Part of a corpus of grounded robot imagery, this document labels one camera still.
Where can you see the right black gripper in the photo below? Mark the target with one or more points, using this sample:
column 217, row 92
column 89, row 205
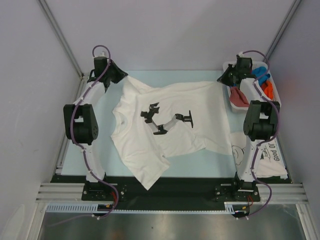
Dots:
column 224, row 78

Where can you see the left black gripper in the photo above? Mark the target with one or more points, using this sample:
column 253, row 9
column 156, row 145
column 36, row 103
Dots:
column 121, row 74

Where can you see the white robot print t-shirt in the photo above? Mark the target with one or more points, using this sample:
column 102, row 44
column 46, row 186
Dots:
column 156, row 123

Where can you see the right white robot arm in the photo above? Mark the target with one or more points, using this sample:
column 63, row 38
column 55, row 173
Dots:
column 260, row 127

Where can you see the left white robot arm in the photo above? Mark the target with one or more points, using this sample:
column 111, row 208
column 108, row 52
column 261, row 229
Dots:
column 81, row 126

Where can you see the dusty pink t-shirt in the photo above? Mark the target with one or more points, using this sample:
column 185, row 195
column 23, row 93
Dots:
column 237, row 98

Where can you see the white plastic laundry basket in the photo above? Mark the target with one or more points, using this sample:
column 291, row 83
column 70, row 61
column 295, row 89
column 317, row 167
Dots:
column 231, row 105

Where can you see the blue t-shirt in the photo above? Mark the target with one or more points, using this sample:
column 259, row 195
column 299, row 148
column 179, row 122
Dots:
column 261, row 74

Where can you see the orange t-shirt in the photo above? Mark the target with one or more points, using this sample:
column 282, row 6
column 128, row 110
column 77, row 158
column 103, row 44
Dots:
column 267, row 88

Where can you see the folded white cartoon t-shirt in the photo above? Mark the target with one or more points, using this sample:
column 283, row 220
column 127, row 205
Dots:
column 271, row 162

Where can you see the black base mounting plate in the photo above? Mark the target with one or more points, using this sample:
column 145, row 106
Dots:
column 167, row 194

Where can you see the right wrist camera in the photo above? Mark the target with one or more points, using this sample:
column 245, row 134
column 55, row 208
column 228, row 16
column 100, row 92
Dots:
column 243, row 62

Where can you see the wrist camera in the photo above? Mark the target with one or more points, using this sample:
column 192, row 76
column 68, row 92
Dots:
column 243, row 62
column 98, row 55

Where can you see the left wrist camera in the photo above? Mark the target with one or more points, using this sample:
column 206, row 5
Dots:
column 98, row 55

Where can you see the right aluminium corner post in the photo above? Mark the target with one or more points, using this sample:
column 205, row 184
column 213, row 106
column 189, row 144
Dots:
column 292, row 11

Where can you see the aluminium corner post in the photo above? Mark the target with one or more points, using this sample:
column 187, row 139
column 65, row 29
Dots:
column 48, row 14
column 292, row 11

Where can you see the left aluminium corner post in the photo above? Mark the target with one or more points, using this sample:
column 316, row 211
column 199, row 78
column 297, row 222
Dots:
column 48, row 14

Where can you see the white slotted cable duct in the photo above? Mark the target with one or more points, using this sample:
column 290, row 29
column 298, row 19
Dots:
column 96, row 208

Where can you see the aluminium frame rail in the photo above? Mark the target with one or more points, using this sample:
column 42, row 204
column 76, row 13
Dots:
column 72, row 192

